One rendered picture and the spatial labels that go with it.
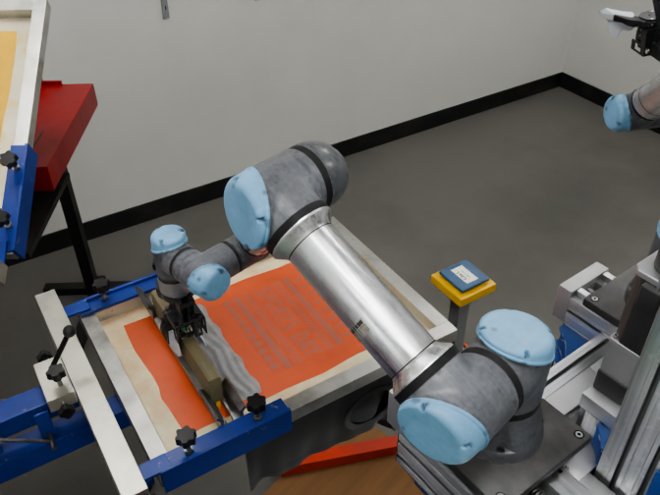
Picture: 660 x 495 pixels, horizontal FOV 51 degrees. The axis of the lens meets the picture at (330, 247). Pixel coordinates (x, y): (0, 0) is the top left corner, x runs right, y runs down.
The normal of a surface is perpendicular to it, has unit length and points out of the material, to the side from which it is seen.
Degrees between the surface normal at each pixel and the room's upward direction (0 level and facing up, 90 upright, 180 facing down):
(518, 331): 8
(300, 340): 0
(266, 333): 0
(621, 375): 90
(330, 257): 34
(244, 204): 88
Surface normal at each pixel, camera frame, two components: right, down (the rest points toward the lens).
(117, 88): 0.53, 0.52
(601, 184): 0.00, -0.79
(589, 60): -0.85, 0.32
